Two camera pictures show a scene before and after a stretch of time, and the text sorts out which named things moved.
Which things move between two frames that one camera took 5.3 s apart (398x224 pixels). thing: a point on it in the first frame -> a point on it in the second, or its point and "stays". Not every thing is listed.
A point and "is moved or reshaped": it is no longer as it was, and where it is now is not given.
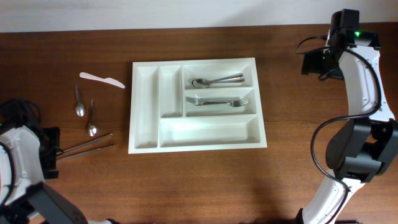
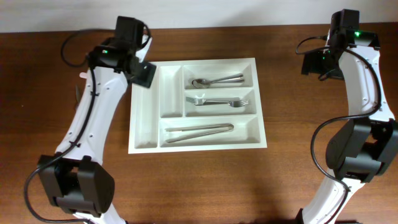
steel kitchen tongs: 101,142 is moved or reshaped
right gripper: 311,63 stays
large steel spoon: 204,83 stays
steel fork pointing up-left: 200,99 stays
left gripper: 55,133 -> 146,74
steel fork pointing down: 235,103 stays
